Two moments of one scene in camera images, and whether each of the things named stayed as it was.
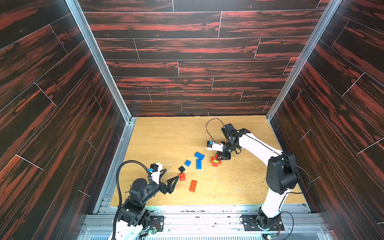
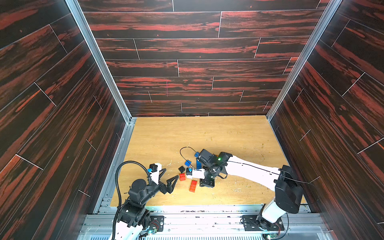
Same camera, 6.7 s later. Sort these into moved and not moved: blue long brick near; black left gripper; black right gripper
Moved: black right gripper
Not moved: black left gripper; blue long brick near
